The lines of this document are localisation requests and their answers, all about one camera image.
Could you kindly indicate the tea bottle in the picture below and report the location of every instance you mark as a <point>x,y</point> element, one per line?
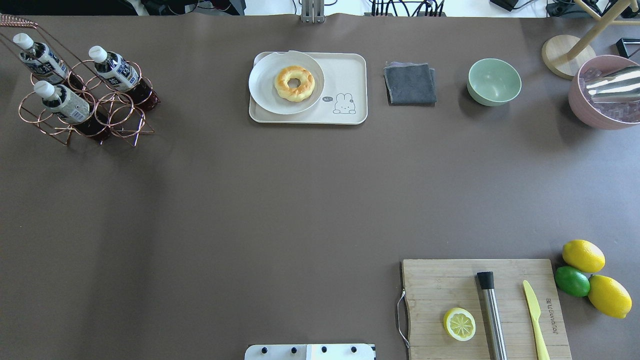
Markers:
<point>72,109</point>
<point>45,64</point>
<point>121,76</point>

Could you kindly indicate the beige rabbit tray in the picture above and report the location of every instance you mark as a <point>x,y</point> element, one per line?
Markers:
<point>343,101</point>

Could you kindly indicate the glazed donut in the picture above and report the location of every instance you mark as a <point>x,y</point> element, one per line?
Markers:
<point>294,83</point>

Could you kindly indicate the white plate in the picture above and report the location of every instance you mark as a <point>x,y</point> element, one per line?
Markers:
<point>261,82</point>

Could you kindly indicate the grey folded cloth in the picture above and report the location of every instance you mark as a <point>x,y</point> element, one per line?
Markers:
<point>410,84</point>

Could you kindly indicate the wooden cutting board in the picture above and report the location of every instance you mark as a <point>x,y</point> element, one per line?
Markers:
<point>434,286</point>

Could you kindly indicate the green bowl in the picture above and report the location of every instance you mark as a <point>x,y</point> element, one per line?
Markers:
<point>493,82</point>

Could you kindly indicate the half lemon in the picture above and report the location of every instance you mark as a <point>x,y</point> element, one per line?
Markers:
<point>459,323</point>

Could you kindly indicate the steel muddler bar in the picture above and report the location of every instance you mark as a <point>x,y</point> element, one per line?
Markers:
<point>495,337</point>

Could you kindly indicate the green lime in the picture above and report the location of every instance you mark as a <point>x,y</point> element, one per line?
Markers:
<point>572,281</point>

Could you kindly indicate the upper yellow lemon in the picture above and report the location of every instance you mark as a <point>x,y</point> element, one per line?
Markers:
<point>583,255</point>

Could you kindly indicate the yellow lemon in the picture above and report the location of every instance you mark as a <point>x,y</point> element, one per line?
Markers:
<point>583,255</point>
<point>609,296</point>

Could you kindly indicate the wooden stand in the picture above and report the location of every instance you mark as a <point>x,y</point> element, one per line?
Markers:
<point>565,54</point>

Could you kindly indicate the yellow plastic knife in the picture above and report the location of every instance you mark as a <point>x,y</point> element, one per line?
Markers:
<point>535,314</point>

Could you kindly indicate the pink ice bowl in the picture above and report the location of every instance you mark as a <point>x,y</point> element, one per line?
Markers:
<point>609,116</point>

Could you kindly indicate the lower yellow lemon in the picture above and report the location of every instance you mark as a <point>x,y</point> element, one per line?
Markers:
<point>609,296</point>

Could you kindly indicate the metal scoop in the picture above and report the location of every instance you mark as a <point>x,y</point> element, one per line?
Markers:
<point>620,86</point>

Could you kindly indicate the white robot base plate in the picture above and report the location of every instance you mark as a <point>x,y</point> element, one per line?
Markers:
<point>312,351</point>

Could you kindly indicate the copper wire bottle rack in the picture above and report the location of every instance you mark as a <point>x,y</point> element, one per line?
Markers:
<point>114,109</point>

